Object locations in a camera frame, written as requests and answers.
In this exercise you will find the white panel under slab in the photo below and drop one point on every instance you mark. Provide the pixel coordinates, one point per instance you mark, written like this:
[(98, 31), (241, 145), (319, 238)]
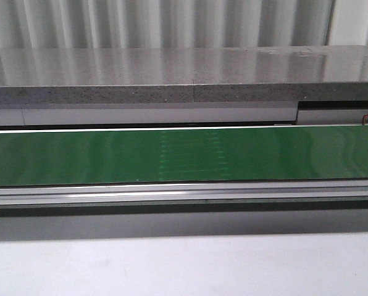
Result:
[(214, 113)]

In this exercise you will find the green conveyor belt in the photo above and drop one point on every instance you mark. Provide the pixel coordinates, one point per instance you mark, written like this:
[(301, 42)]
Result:
[(48, 158)]

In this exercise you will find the grey speckled stone slab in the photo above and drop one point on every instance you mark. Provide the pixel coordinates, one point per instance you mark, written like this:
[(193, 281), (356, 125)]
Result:
[(167, 76)]

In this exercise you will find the white corrugated curtain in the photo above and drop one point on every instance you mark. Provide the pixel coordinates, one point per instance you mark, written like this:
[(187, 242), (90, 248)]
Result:
[(181, 24)]

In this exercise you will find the silver aluminium conveyor front rail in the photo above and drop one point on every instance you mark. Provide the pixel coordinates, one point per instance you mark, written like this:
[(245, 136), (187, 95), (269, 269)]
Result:
[(106, 199)]

